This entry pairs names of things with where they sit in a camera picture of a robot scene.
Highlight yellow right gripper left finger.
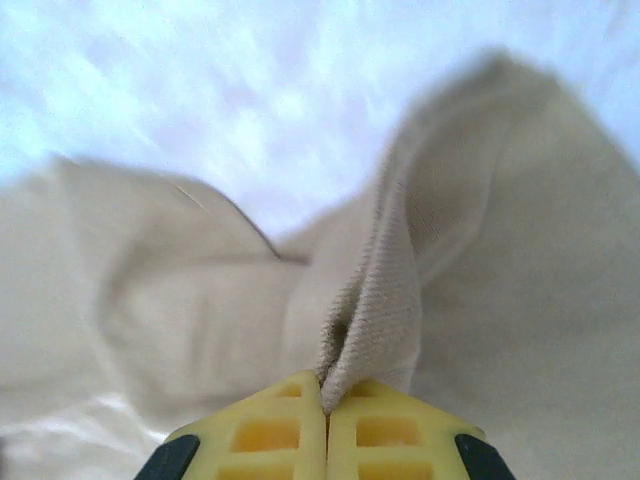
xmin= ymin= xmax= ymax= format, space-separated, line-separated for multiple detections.
xmin=134 ymin=370 xmax=326 ymax=480

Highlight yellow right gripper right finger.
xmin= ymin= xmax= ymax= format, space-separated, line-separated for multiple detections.
xmin=327 ymin=378 xmax=516 ymax=480

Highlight beige trousers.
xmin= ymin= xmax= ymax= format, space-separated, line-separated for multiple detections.
xmin=0 ymin=44 xmax=640 ymax=480

